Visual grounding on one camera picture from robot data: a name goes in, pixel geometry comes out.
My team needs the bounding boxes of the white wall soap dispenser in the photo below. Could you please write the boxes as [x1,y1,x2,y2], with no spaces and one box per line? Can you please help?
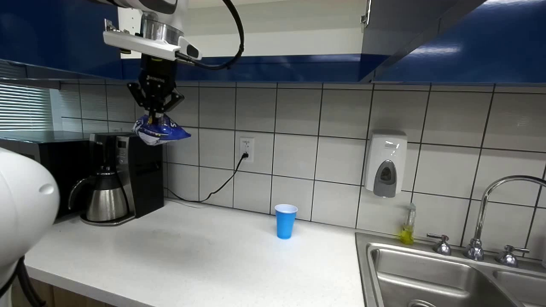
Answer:
[364,134,410,200]

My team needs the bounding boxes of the chrome faucet handle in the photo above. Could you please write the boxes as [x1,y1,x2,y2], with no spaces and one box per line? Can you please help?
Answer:
[500,244,531,268]
[427,232,454,256]

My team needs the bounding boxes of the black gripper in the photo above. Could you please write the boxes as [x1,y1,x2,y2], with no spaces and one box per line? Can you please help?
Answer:
[125,55,186,118]

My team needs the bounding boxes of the closed blue wall cabinet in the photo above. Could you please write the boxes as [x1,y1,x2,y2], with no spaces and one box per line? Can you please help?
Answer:
[372,0,546,87]

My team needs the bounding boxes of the white window blinds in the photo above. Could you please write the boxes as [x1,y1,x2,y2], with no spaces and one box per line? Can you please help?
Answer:
[0,84,62,135]

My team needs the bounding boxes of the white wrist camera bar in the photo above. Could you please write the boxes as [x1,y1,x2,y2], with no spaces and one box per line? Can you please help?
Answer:
[101,30,201,64]

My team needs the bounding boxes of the black power cord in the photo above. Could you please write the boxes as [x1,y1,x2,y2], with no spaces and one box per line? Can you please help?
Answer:
[164,152,251,205]

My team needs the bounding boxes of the blue cabinet door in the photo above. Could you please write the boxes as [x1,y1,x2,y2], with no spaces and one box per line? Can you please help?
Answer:
[360,0,488,84]
[0,0,123,79]

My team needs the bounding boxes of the yellow dish soap bottle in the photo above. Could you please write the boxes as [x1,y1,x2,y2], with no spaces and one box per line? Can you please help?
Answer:
[396,203,418,248]

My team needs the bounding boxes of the blue snack packet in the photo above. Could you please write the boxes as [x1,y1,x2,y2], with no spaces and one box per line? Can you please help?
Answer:
[132,111,193,147]

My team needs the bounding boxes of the wooden base cabinet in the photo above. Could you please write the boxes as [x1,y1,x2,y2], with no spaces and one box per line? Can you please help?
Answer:
[24,277,116,307]

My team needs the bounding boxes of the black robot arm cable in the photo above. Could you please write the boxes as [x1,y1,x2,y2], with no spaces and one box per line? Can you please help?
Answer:
[193,0,246,72]

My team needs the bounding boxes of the blue plastic cup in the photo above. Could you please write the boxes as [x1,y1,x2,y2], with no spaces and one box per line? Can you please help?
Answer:
[273,203,299,241]

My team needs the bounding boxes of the white wall outlet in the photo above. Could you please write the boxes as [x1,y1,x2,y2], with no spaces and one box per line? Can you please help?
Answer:
[237,135,256,166]

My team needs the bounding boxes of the black coffee maker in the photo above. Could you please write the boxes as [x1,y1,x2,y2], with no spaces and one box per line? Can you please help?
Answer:
[92,132,166,221]

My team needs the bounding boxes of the steel coffee carafe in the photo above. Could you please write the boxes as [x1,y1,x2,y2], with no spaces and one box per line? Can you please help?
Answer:
[67,168,133,226]

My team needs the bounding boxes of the metal cabinet hinge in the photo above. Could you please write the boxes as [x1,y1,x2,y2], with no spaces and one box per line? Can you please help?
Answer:
[362,0,376,28]

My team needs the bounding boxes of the stainless steel sink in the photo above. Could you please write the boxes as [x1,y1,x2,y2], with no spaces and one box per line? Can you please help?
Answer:
[355,231,546,307]

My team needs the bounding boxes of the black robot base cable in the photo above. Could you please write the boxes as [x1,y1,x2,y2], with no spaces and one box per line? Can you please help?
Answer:
[0,256,48,307]

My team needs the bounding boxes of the chrome sink faucet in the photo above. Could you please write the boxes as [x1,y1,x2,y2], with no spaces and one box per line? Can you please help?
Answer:
[466,174,546,263]

